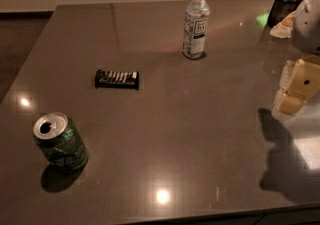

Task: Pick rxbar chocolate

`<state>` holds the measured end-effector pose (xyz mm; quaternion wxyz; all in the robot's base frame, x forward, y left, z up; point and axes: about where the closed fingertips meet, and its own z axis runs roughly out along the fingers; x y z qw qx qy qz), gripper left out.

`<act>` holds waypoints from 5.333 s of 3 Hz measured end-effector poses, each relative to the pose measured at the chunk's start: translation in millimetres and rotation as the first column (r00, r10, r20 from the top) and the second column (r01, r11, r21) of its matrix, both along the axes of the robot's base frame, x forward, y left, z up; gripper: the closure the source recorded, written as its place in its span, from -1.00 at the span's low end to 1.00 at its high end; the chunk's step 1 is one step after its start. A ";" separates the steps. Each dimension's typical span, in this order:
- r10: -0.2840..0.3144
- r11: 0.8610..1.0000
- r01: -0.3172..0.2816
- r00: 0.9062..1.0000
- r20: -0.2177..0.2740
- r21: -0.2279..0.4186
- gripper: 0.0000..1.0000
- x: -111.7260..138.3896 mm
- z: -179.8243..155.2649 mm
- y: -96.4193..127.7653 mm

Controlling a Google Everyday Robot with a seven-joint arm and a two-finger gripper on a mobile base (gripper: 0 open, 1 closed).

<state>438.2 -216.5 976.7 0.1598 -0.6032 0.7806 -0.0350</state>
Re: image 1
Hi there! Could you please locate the black bag in background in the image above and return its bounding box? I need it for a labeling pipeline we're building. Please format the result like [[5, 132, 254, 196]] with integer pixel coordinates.
[[267, 0, 303, 27]]

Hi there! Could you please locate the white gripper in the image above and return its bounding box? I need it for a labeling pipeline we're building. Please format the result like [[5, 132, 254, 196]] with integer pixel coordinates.
[[274, 0, 320, 115]]

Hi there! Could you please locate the green soda can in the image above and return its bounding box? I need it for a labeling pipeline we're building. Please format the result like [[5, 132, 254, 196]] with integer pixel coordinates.
[[33, 112, 88, 173]]

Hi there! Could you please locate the clear plastic water bottle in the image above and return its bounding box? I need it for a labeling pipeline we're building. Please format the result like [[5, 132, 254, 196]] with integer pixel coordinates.
[[182, 0, 210, 60]]

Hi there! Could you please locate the white snack packet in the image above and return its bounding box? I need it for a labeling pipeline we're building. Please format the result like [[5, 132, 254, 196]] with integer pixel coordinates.
[[270, 11, 295, 39]]

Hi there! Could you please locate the black rxbar chocolate bar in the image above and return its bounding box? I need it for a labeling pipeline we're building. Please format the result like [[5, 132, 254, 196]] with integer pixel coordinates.
[[95, 69, 139, 90]]

